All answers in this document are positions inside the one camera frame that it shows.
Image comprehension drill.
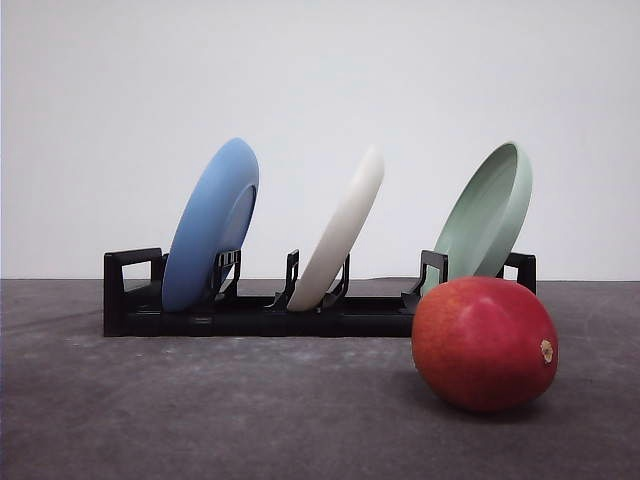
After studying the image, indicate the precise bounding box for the blue plate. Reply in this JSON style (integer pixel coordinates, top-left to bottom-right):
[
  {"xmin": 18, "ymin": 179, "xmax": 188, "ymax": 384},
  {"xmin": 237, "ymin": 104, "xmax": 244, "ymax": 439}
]
[{"xmin": 162, "ymin": 137, "xmax": 259, "ymax": 313}]

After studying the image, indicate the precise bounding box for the white plate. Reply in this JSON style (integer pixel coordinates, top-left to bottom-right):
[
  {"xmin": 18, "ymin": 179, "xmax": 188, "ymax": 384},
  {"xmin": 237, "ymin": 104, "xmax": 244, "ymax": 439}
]
[{"xmin": 287, "ymin": 145, "xmax": 385, "ymax": 312}]

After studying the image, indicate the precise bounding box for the green plate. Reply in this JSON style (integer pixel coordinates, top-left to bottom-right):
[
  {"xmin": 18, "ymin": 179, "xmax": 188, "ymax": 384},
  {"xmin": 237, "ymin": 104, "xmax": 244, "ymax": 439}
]
[{"xmin": 423, "ymin": 142, "xmax": 533, "ymax": 297}]

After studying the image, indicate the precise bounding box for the red pomegranate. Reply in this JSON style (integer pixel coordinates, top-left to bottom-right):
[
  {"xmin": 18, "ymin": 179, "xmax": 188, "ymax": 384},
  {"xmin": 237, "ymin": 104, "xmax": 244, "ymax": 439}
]
[{"xmin": 411, "ymin": 276, "xmax": 559, "ymax": 414}]

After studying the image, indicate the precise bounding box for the black plastic dish rack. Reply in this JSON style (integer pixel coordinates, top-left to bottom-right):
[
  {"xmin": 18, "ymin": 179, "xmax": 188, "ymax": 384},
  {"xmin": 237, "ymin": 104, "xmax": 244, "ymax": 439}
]
[{"xmin": 103, "ymin": 248, "xmax": 537, "ymax": 338}]

